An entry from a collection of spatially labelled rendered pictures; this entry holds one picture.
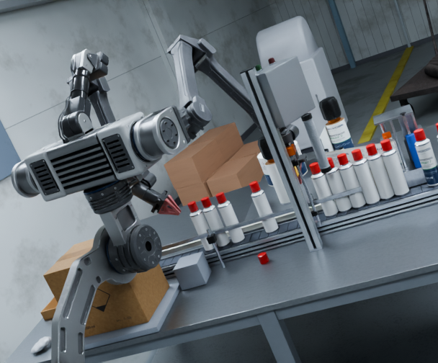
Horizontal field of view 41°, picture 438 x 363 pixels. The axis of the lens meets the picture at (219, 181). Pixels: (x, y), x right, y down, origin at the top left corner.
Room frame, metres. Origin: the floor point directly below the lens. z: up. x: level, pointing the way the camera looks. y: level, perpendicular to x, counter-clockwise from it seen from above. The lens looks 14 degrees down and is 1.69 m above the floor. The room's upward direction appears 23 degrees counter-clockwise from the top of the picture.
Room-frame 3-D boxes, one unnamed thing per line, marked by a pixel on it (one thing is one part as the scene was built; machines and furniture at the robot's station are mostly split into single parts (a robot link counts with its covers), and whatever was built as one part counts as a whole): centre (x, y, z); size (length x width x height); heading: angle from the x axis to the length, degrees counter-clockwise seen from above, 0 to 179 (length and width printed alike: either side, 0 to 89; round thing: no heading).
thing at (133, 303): (2.02, 0.51, 0.99); 0.30 x 0.24 x 0.27; 70
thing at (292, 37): (6.41, -1.23, 0.69); 0.70 x 0.64 x 1.38; 152
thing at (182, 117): (1.75, 0.05, 1.45); 0.09 x 0.08 x 0.12; 60
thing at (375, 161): (1.98, -0.54, 0.98); 0.05 x 0.05 x 0.20
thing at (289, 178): (1.93, -0.23, 1.17); 0.04 x 0.04 x 0.67; 71
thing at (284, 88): (1.96, -0.31, 1.38); 0.17 x 0.10 x 0.19; 126
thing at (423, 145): (1.92, -0.69, 0.98); 0.05 x 0.05 x 0.20
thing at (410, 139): (1.97, -0.68, 0.98); 0.03 x 0.03 x 0.17
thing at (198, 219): (2.20, 0.13, 0.98); 0.05 x 0.05 x 0.20
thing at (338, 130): (2.59, -0.59, 1.04); 0.09 x 0.09 x 0.29
